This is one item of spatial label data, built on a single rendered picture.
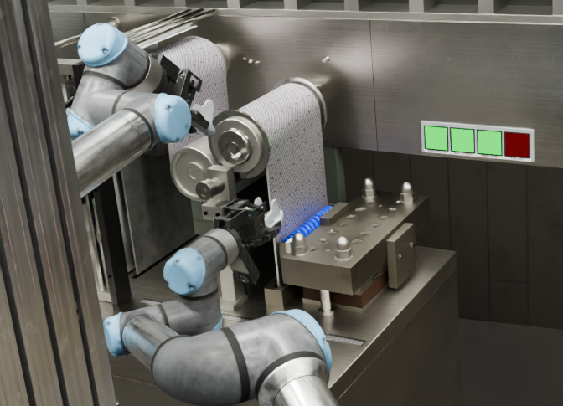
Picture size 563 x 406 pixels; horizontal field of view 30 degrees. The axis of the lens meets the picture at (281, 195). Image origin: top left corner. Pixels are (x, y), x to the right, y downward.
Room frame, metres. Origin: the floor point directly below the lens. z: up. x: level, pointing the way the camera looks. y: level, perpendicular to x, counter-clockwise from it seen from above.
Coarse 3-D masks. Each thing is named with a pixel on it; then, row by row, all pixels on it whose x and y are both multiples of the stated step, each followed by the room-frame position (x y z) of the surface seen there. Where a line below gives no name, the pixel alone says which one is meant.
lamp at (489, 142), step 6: (480, 132) 2.10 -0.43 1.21; (486, 132) 2.09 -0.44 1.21; (492, 132) 2.08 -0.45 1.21; (498, 132) 2.08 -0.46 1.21; (480, 138) 2.10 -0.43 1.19; (486, 138) 2.09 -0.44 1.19; (492, 138) 2.08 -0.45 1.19; (498, 138) 2.08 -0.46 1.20; (480, 144) 2.10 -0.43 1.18; (486, 144) 2.09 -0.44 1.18; (492, 144) 2.09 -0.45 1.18; (498, 144) 2.08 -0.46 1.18; (480, 150) 2.10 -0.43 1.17; (486, 150) 2.09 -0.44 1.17; (492, 150) 2.09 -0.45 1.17; (498, 150) 2.08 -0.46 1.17
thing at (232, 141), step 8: (232, 128) 2.04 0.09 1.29; (224, 136) 2.03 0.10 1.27; (232, 136) 2.02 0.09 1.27; (240, 136) 2.01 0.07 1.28; (224, 144) 2.03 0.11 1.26; (232, 144) 2.02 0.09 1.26; (240, 144) 2.01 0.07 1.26; (248, 144) 2.01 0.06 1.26; (224, 152) 2.04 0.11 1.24; (232, 152) 2.03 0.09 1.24; (240, 152) 2.01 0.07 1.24; (248, 152) 2.01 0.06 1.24; (240, 160) 2.02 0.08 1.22
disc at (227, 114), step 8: (224, 112) 2.05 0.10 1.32; (232, 112) 2.04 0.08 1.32; (240, 112) 2.03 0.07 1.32; (216, 120) 2.07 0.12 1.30; (224, 120) 2.06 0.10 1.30; (248, 120) 2.02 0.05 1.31; (256, 128) 2.01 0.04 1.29; (208, 136) 2.08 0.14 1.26; (264, 136) 2.01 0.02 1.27; (264, 144) 2.01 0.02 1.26; (264, 152) 2.01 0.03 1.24; (216, 160) 2.07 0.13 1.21; (264, 160) 2.01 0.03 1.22; (256, 168) 2.02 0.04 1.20; (264, 168) 2.01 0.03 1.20; (240, 176) 2.04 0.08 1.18; (248, 176) 2.03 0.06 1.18
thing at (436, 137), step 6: (426, 126) 2.16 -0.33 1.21; (426, 132) 2.16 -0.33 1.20; (432, 132) 2.16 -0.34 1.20; (438, 132) 2.15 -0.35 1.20; (444, 132) 2.14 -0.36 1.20; (426, 138) 2.16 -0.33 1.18; (432, 138) 2.16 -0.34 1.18; (438, 138) 2.15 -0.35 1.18; (444, 138) 2.14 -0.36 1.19; (426, 144) 2.16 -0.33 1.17; (432, 144) 2.16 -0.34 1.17; (438, 144) 2.15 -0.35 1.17; (444, 144) 2.14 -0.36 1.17
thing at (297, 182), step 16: (304, 144) 2.14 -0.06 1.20; (320, 144) 2.20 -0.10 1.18; (288, 160) 2.08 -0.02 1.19; (304, 160) 2.14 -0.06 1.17; (320, 160) 2.20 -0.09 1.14; (272, 176) 2.02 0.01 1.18; (288, 176) 2.08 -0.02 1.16; (304, 176) 2.13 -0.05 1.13; (320, 176) 2.19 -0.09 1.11; (272, 192) 2.02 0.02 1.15; (288, 192) 2.07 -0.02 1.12; (304, 192) 2.13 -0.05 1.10; (320, 192) 2.19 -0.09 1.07; (288, 208) 2.07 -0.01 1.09; (304, 208) 2.12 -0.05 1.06; (320, 208) 2.18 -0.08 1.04; (288, 224) 2.06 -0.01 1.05
